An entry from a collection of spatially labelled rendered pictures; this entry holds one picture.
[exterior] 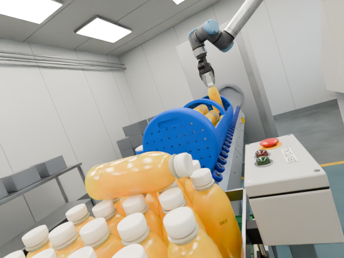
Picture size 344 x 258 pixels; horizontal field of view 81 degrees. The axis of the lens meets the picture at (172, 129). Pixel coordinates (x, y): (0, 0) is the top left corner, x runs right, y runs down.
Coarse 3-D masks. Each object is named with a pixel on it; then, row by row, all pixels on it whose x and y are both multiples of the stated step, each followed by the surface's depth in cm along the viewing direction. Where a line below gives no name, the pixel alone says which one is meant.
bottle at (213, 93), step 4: (212, 88) 133; (216, 88) 134; (208, 92) 135; (212, 92) 133; (216, 92) 133; (212, 96) 134; (216, 96) 133; (216, 100) 134; (220, 100) 134; (220, 104) 134; (216, 108) 135
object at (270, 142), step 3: (270, 138) 41; (273, 138) 40; (276, 138) 40; (261, 141) 41; (264, 141) 40; (267, 141) 40; (270, 141) 39; (273, 141) 39; (276, 141) 38; (261, 144) 40; (264, 144) 39; (267, 144) 39; (270, 144) 38; (273, 144) 39
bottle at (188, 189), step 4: (188, 176) 42; (188, 180) 43; (184, 184) 44; (188, 184) 42; (192, 184) 42; (184, 188) 44; (188, 188) 42; (192, 188) 42; (188, 192) 42; (192, 192) 42; (188, 196) 42
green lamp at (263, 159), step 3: (261, 156) 33; (264, 156) 33; (258, 159) 33; (261, 159) 32; (264, 159) 32; (267, 159) 32; (258, 162) 33; (261, 162) 32; (264, 162) 32; (267, 162) 32
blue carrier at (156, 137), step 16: (208, 96) 148; (176, 112) 68; (192, 112) 68; (224, 112) 103; (160, 128) 72; (176, 128) 69; (192, 128) 67; (208, 128) 66; (224, 128) 87; (144, 144) 75; (160, 144) 73; (176, 144) 71; (192, 144) 69; (208, 144) 67; (208, 160) 68
